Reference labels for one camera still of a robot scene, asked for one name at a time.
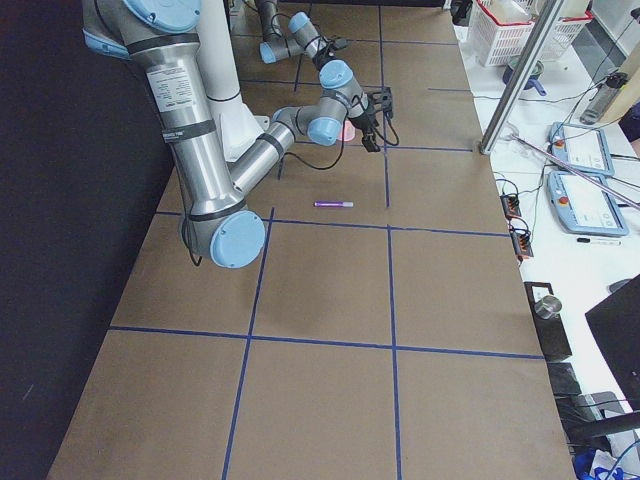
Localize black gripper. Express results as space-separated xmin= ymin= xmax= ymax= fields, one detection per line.
xmin=348 ymin=102 xmax=381 ymax=152

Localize purple marker pen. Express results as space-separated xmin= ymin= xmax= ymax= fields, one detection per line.
xmin=313 ymin=201 xmax=354 ymax=209

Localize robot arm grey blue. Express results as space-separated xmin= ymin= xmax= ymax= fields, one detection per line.
xmin=83 ymin=1 xmax=392 ymax=269
xmin=255 ymin=1 xmax=348 ymax=71

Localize orange terminal block far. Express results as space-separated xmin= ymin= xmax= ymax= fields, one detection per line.
xmin=500 ymin=193 xmax=521 ymax=219

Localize orange terminal block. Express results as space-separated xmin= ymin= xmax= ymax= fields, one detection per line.
xmin=500 ymin=193 xmax=521 ymax=219
xmin=509 ymin=226 xmax=534 ymax=261

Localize white red plastic basket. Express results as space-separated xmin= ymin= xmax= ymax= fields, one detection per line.
xmin=466 ymin=1 xmax=593 ymax=67

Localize blue saucepan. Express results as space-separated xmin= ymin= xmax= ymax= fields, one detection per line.
xmin=502 ymin=55 xmax=549 ymax=96

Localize orange terminal block near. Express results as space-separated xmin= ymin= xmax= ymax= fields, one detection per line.
xmin=509 ymin=226 xmax=534 ymax=261

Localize far teach pendant tablet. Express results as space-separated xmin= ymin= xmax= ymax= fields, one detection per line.
xmin=549 ymin=122 xmax=615 ymax=177

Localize teach pendant tablet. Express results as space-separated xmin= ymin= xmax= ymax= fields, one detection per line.
xmin=547 ymin=171 xmax=629 ymax=238
xmin=549 ymin=122 xmax=615 ymax=177

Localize near teach pendant tablet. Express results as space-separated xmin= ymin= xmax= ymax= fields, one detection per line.
xmin=547 ymin=171 xmax=629 ymax=238

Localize black white marker on desk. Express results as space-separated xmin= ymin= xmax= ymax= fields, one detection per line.
xmin=576 ymin=237 xmax=622 ymax=246

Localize steel cup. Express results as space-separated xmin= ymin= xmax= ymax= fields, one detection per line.
xmin=534 ymin=295 xmax=563 ymax=320

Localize black box on desk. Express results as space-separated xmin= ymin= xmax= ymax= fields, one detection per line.
xmin=524 ymin=281 xmax=572 ymax=362

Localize black monitor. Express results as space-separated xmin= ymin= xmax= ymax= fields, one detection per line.
xmin=586 ymin=281 xmax=639 ymax=409

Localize aluminium frame post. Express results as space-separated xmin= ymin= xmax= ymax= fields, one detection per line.
xmin=479 ymin=0 xmax=564 ymax=155

